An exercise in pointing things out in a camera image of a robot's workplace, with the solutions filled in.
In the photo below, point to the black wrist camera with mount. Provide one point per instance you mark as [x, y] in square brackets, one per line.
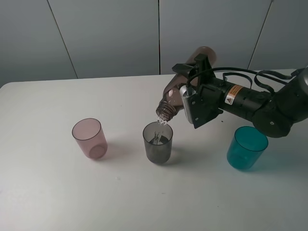
[201, 105]

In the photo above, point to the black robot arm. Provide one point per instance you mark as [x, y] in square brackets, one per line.
[273, 102]

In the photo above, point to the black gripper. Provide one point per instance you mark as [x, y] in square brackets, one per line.
[208, 78]

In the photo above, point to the teal translucent plastic cup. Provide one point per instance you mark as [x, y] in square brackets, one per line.
[247, 145]

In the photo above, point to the pink translucent plastic cup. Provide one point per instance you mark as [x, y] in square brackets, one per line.
[89, 136]

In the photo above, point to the brown translucent water bottle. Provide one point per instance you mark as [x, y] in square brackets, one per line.
[171, 103]

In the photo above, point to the grey translucent plastic cup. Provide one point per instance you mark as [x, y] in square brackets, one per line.
[158, 142]

